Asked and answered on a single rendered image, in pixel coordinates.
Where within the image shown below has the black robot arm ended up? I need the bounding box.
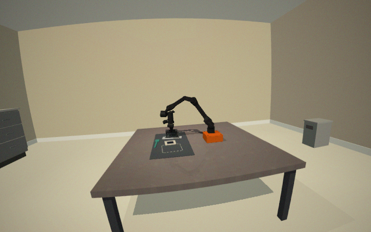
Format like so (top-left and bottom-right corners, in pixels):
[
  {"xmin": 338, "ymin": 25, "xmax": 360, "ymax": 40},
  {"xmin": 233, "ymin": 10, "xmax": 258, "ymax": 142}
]
[{"xmin": 160, "ymin": 96, "xmax": 215, "ymax": 133}]

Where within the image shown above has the dark grey rectangular mat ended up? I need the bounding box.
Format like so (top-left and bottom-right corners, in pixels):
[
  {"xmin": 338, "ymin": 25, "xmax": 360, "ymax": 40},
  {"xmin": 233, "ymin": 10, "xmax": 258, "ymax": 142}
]
[{"xmin": 150, "ymin": 132, "xmax": 194, "ymax": 160}]

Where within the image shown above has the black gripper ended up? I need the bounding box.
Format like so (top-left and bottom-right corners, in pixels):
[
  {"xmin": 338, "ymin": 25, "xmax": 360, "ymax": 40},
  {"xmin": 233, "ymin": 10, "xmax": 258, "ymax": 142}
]
[{"xmin": 167, "ymin": 117, "xmax": 174, "ymax": 132}]

